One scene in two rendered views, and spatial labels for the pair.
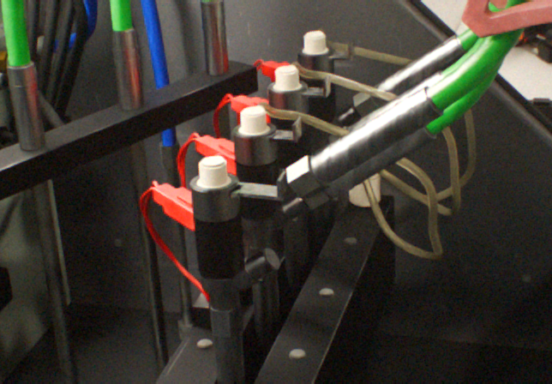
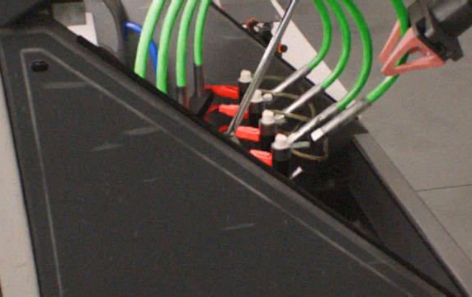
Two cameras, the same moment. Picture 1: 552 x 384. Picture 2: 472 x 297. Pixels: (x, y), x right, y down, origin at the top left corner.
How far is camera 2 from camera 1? 0.66 m
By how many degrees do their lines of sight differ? 26
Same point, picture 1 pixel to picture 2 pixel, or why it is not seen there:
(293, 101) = (261, 105)
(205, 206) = (282, 155)
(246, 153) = (268, 130)
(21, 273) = not seen: hidden behind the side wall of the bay
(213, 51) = (200, 86)
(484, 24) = (391, 72)
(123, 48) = (184, 93)
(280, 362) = not seen: hidden behind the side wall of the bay
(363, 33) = (249, 66)
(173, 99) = (197, 111)
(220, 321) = not seen: hidden behind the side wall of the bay
